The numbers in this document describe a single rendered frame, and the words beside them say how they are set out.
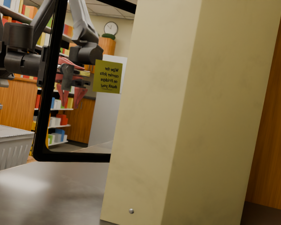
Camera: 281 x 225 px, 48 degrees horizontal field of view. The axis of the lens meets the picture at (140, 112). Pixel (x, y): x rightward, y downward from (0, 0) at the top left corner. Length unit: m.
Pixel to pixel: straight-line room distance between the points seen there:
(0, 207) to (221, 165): 0.40
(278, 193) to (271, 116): 0.20
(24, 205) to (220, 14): 0.48
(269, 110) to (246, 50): 0.31
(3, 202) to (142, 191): 0.25
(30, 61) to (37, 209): 0.37
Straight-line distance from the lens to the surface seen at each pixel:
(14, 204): 0.63
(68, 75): 0.71
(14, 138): 2.90
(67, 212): 0.61
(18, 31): 0.85
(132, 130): 0.55
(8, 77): 1.50
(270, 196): 0.93
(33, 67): 0.82
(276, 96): 0.91
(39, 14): 1.44
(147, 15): 0.56
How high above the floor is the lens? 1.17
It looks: 3 degrees down
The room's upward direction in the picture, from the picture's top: 10 degrees clockwise
